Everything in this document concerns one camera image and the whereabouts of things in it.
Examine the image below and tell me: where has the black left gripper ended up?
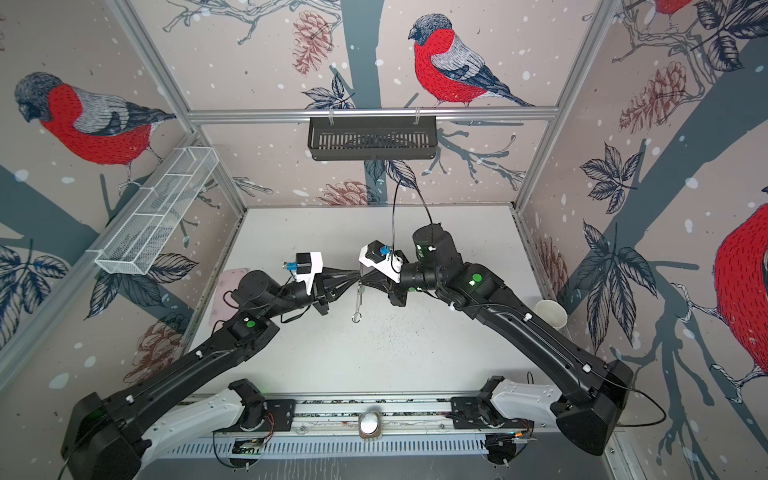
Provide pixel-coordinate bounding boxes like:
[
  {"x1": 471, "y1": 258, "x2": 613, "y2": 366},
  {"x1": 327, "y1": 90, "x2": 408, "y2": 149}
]
[{"x1": 263, "y1": 268, "x2": 359, "y2": 321}]

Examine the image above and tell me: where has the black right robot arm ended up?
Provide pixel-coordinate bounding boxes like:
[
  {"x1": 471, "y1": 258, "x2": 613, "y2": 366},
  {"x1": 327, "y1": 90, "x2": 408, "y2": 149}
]
[{"x1": 359, "y1": 224, "x2": 633, "y2": 456}]

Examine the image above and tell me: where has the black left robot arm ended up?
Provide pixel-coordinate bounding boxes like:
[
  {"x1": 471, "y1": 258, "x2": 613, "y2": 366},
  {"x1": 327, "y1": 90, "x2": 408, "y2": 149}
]
[{"x1": 61, "y1": 268, "x2": 361, "y2": 479}]

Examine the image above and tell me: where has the silver push button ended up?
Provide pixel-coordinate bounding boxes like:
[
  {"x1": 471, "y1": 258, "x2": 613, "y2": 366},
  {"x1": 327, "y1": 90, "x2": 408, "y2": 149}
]
[{"x1": 358, "y1": 410, "x2": 382, "y2": 440}]

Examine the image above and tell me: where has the black hanging basket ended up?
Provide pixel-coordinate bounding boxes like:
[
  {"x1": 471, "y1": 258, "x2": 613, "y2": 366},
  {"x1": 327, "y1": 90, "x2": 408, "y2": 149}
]
[{"x1": 307, "y1": 116, "x2": 438, "y2": 161}]

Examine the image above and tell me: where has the white mug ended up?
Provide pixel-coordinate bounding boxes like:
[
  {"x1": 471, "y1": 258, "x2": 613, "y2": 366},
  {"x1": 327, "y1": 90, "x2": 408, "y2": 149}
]
[{"x1": 534, "y1": 299, "x2": 568, "y2": 331}]

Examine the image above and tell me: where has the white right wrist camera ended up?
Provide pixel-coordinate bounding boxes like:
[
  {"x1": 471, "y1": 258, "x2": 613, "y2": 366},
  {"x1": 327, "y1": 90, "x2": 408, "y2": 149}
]
[{"x1": 359, "y1": 240, "x2": 406, "y2": 283}]

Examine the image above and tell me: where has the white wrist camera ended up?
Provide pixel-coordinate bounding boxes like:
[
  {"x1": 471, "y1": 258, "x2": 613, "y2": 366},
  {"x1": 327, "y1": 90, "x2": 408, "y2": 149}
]
[
  {"x1": 359, "y1": 240, "x2": 406, "y2": 283},
  {"x1": 283, "y1": 251, "x2": 324, "y2": 295}
]

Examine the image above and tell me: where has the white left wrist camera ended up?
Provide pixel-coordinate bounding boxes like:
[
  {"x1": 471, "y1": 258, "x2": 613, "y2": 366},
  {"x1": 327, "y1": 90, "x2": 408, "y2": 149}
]
[{"x1": 283, "y1": 251, "x2": 324, "y2": 295}]

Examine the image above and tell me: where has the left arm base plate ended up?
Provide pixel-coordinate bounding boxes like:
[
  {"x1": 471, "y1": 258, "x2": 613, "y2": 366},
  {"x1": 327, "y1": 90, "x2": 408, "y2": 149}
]
[{"x1": 226, "y1": 399, "x2": 297, "y2": 433}]

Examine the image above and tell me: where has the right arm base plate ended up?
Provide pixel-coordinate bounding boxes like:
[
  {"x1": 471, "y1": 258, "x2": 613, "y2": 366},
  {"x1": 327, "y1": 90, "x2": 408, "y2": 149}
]
[{"x1": 446, "y1": 396, "x2": 533, "y2": 431}]

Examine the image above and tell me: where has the white wire mesh basket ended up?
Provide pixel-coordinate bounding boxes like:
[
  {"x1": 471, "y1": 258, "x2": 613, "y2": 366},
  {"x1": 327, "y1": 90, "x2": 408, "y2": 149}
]
[{"x1": 95, "y1": 146, "x2": 219, "y2": 275}]

